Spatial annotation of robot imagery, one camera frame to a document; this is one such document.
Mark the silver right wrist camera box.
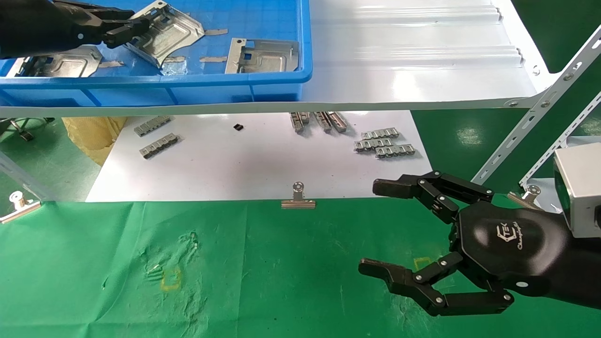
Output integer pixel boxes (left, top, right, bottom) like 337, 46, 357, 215
553, 143, 601, 239

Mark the stamped metal bracket part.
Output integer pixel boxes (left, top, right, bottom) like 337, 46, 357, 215
225, 38, 300, 75
6, 46, 103, 78
123, 0, 206, 69

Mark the green table cloth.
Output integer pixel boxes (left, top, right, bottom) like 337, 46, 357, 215
0, 194, 601, 338

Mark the white slotted angle bar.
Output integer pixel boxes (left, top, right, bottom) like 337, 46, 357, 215
519, 92, 601, 188
471, 26, 601, 184

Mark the white sheet metal shelf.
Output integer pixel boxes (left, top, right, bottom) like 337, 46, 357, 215
0, 0, 559, 118

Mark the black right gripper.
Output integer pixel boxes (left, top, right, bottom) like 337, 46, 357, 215
358, 170, 579, 317

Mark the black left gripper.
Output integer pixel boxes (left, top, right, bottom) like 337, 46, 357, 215
19, 0, 152, 55

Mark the clear plastic bar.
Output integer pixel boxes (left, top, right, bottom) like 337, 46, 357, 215
0, 150, 53, 202

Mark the silver binder clip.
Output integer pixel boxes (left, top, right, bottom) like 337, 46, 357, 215
281, 182, 317, 209
0, 191, 42, 224
507, 185, 542, 210

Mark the small grey metal clip strip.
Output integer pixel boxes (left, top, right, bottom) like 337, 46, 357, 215
134, 116, 172, 138
139, 134, 180, 160
354, 138, 393, 153
361, 128, 400, 140
375, 144, 416, 159

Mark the blue plastic bin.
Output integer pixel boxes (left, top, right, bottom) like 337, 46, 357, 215
0, 0, 313, 108

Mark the white paper sheet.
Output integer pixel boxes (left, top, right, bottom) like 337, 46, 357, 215
85, 111, 433, 203

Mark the beige plastic bag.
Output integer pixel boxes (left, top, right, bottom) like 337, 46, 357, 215
62, 116, 128, 168

